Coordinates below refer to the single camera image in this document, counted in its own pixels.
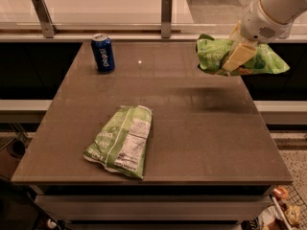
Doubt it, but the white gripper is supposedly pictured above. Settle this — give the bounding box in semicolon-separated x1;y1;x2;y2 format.
222;0;292;72

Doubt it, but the green rice chip bag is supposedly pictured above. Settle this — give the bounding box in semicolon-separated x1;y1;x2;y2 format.
196;34;290;77

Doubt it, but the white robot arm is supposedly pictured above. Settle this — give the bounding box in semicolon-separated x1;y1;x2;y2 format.
223;0;307;72

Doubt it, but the green jalapeno chip bag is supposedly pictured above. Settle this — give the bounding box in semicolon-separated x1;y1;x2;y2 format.
83;105;153;179

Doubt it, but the blue pepsi can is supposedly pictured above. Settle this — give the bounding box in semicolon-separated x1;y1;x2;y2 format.
91;34;115;74

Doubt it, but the grey drawer cabinet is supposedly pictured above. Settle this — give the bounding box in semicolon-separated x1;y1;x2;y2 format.
35;195;271;222

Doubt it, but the middle metal rail bracket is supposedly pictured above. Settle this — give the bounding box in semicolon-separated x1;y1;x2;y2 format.
161;0;173;38

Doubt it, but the metal rail bracket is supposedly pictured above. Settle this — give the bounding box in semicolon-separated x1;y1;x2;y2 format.
161;0;173;38
31;0;57;38

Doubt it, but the wire basket with snacks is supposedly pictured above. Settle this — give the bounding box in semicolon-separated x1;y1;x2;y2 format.
256;185;307;230

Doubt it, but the left metal rail bracket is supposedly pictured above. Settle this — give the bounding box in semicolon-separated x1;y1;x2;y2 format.
31;0;57;38

